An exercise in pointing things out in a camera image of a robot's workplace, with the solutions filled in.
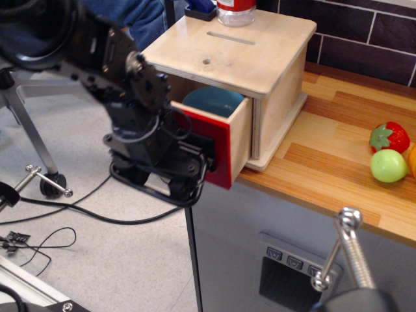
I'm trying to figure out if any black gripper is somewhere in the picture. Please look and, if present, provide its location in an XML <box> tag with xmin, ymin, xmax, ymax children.
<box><xmin>103</xmin><ymin>110</ymin><xmax>215</xmax><ymax>201</ymax></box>

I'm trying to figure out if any black metal drawer handle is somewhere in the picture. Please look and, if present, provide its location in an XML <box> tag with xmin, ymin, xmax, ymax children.
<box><xmin>109</xmin><ymin>133</ymin><xmax>218</xmax><ymax>208</ymax></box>

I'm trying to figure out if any red front wooden drawer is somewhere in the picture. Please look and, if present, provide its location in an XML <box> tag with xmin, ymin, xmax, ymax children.
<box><xmin>170</xmin><ymin>90</ymin><xmax>253</xmax><ymax>189</ymax></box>

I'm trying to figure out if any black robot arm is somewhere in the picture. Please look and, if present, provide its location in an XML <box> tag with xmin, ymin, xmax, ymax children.
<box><xmin>1</xmin><ymin>1</ymin><xmax>215</xmax><ymax>207</ymax></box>

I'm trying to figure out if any teal bowl in drawer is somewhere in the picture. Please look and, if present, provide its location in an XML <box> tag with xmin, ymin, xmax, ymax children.
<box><xmin>182</xmin><ymin>86</ymin><xmax>245</xmax><ymax>118</ymax></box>

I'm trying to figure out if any light wooden box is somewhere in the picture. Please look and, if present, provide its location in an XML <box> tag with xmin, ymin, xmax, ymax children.
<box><xmin>144</xmin><ymin>10</ymin><xmax>317</xmax><ymax>171</ymax></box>

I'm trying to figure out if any grey cabinet with control panel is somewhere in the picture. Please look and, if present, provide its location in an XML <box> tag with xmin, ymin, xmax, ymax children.
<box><xmin>184</xmin><ymin>180</ymin><xmax>416</xmax><ymax>312</ymax></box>

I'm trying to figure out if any silver screw clamp left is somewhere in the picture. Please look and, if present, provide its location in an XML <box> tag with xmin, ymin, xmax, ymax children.
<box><xmin>0</xmin><ymin>164</ymin><xmax>73</xmax><ymax>214</ymax></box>

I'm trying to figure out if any silver screw clamp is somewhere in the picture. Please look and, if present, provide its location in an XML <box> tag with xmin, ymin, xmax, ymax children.
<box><xmin>311</xmin><ymin>207</ymin><xmax>399</xmax><ymax>311</ymax></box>
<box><xmin>0</xmin><ymin>164</ymin><xmax>73</xmax><ymax>214</ymax></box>

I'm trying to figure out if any person in blue jeans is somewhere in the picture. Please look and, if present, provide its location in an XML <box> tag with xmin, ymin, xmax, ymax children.
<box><xmin>84</xmin><ymin>0</ymin><xmax>168</xmax><ymax>51</ymax></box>

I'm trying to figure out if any grey office chair base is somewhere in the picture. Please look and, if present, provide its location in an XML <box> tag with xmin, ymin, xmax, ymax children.
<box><xmin>1</xmin><ymin>64</ymin><xmax>82</xmax><ymax>198</ymax></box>

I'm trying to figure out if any black tray with blue object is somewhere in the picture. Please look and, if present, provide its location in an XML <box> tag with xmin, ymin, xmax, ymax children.
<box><xmin>185</xmin><ymin>0</ymin><xmax>217</xmax><ymax>21</ymax></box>

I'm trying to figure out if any clear plastic jar red label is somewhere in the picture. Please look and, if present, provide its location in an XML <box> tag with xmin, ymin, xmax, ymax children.
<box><xmin>216</xmin><ymin>0</ymin><xmax>256</xmax><ymax>27</ymax></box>

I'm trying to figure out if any green toy apple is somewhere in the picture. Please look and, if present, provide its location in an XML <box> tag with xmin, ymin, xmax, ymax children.
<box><xmin>370</xmin><ymin>149</ymin><xmax>410</xmax><ymax>183</ymax></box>

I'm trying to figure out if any red toy strawberry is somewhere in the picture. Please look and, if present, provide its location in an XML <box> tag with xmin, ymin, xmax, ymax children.
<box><xmin>369</xmin><ymin>122</ymin><xmax>410</xmax><ymax>153</ymax></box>

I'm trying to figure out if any silver screw clamp right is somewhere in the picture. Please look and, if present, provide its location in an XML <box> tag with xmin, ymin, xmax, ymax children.
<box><xmin>311</xmin><ymin>207</ymin><xmax>399</xmax><ymax>311</ymax></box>

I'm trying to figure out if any orange toy fruit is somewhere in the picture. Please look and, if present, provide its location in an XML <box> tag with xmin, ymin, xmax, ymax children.
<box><xmin>408</xmin><ymin>144</ymin><xmax>416</xmax><ymax>177</ymax></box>

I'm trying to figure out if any thick black floor cable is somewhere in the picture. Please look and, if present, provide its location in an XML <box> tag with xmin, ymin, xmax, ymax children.
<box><xmin>0</xmin><ymin>174</ymin><xmax>185</xmax><ymax>226</ymax></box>

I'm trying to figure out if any aluminium rail bottom left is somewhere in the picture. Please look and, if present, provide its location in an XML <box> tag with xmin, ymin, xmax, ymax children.
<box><xmin>1</xmin><ymin>257</ymin><xmax>88</xmax><ymax>311</ymax></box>

